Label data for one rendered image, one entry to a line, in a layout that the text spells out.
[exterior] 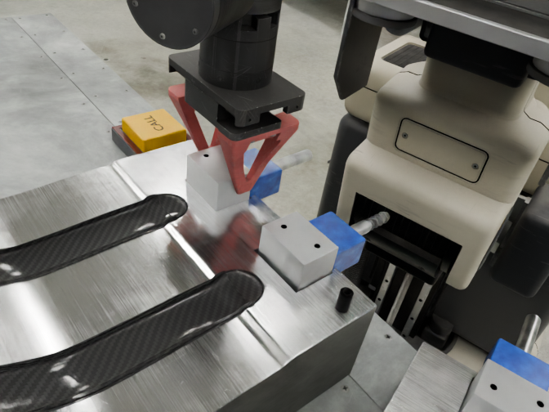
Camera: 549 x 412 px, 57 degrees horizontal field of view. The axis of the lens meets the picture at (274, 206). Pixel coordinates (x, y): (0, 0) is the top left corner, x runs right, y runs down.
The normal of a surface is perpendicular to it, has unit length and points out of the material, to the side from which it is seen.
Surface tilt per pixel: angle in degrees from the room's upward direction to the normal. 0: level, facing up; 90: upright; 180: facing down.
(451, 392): 0
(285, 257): 90
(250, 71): 90
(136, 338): 10
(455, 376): 0
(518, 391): 0
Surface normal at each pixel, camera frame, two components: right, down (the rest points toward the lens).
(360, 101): -0.58, 0.45
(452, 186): 0.05, -0.70
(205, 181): -0.77, 0.32
